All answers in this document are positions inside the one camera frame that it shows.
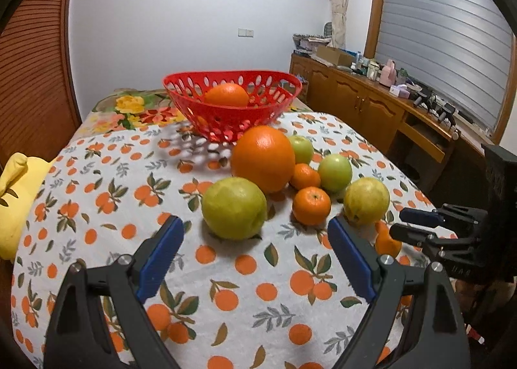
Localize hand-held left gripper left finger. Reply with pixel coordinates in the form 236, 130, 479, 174
42, 215, 186, 369

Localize floral blanket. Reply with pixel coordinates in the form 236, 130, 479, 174
83, 88, 311, 136

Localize orange-print white tablecloth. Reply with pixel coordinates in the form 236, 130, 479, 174
10, 111, 461, 369

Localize yellow-green pear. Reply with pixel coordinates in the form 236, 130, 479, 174
343, 177, 391, 226

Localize mandarin orange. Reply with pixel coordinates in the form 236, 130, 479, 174
290, 163, 322, 190
375, 220, 403, 257
292, 187, 332, 226

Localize grey window blind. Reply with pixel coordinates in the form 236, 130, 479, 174
374, 0, 515, 131

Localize medium orange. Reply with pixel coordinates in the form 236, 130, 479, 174
204, 83, 250, 107

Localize red perforated plastic basket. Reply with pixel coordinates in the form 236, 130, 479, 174
163, 69, 303, 143

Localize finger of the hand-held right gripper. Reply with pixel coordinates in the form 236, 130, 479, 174
399, 203, 485, 232
389, 223, 449, 257

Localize yellow plush toy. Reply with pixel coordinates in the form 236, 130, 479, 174
0, 152, 57, 261

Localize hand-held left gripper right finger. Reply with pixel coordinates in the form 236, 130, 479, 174
327, 216, 473, 369

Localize pink bottle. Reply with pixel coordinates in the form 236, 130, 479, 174
380, 59, 398, 87

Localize wooden sideboard cabinet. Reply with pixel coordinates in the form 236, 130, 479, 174
290, 53, 491, 192

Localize green apple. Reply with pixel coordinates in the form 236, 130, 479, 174
317, 154, 353, 192
288, 135, 314, 165

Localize cardboard box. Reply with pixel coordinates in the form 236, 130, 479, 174
316, 45, 354, 67

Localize large orange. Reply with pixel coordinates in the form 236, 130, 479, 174
230, 125, 296, 193

